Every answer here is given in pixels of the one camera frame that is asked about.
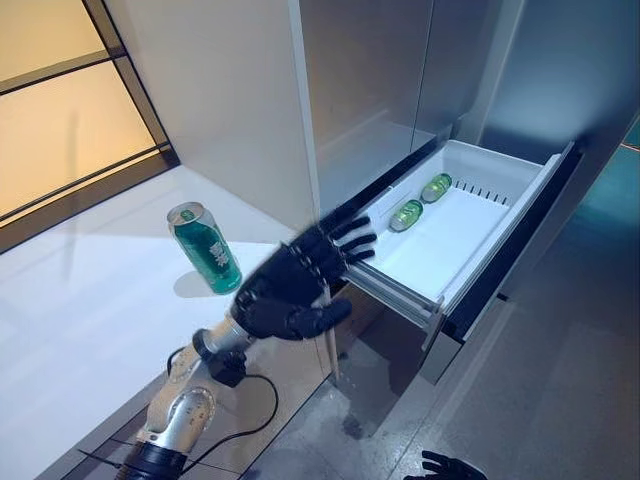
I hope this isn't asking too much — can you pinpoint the stainless steel fridge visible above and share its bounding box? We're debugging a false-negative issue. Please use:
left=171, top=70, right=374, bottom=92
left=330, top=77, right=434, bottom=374
left=298, top=0, right=640, bottom=426

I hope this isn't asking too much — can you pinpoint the white fridge drawer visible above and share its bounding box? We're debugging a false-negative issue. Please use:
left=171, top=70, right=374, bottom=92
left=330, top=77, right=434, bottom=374
left=344, top=139, right=576, bottom=351

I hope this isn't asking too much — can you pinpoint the white cabinet panel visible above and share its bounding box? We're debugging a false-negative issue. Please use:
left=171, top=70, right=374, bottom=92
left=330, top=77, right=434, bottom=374
left=102, top=0, right=321, bottom=246

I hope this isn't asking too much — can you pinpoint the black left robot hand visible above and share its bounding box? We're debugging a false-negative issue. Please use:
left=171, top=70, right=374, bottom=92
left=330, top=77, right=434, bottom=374
left=229, top=216, right=378, bottom=342

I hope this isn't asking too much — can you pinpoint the green can lying down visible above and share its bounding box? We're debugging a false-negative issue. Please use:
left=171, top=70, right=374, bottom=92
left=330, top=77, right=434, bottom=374
left=388, top=199, right=425, bottom=233
left=421, top=172, right=453, bottom=204

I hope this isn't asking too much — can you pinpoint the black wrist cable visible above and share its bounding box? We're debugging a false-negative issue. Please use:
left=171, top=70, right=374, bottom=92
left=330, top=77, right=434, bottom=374
left=166, top=347, right=279, bottom=464

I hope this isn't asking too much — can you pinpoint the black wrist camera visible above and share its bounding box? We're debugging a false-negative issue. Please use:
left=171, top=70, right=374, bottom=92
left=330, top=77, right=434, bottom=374
left=207, top=351, right=249, bottom=388

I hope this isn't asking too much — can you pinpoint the tall green beer can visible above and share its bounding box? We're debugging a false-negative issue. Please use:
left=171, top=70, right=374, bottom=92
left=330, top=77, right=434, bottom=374
left=166, top=201, right=243, bottom=295

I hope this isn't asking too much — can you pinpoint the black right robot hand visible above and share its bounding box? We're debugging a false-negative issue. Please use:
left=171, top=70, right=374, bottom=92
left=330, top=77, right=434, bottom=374
left=405, top=450, right=485, bottom=480

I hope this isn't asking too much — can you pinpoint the dark framed glass window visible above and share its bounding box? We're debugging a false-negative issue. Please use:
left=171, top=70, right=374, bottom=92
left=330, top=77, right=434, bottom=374
left=0, top=0, right=181, bottom=255

